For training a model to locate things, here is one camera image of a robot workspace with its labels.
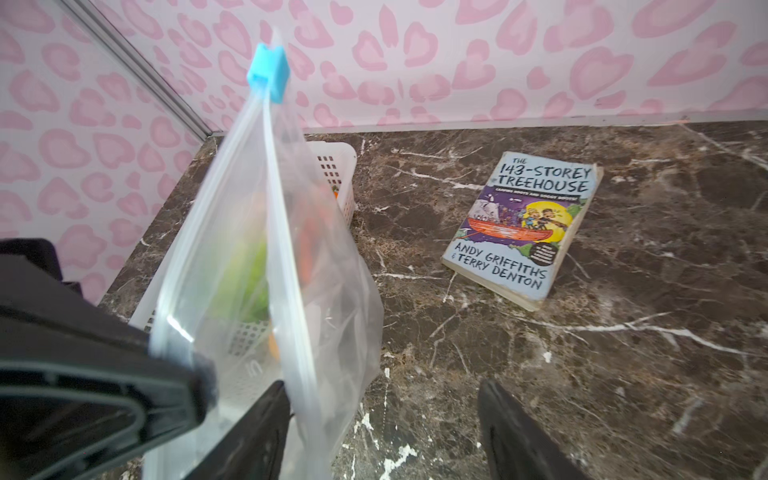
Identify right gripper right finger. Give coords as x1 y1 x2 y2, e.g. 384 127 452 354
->
478 379 588 480

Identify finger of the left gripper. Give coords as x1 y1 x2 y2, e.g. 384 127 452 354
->
1 238 209 479

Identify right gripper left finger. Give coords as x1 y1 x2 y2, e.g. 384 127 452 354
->
185 380 291 480

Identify clear zip top bag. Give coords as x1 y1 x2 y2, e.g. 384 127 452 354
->
143 39 383 479

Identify white perforated plastic basket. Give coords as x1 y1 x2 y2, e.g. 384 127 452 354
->
128 141 357 332

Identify orange toy carrot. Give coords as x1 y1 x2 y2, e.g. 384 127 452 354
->
293 185 334 288

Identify green white toy cabbage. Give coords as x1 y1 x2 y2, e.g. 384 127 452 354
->
208 241 269 324

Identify Treehouse paperback book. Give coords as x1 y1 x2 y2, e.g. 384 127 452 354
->
442 152 603 311

